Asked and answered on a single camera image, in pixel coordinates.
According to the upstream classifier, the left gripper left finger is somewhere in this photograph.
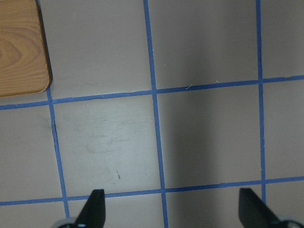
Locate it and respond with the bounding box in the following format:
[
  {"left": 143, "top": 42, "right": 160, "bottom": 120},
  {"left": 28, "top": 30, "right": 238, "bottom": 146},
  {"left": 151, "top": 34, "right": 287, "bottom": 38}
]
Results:
[{"left": 75, "top": 190, "right": 105, "bottom": 228}]

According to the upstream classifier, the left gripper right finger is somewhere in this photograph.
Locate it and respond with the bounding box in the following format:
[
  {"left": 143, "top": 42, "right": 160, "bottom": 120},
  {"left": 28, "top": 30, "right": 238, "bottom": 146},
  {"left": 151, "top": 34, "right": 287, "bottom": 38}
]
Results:
[{"left": 238, "top": 188, "right": 283, "bottom": 228}]

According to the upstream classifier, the wooden tray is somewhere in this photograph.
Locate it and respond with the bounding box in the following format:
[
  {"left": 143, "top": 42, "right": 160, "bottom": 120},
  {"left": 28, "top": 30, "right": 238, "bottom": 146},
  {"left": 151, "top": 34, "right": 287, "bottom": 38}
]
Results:
[{"left": 0, "top": 0, "right": 52, "bottom": 98}]

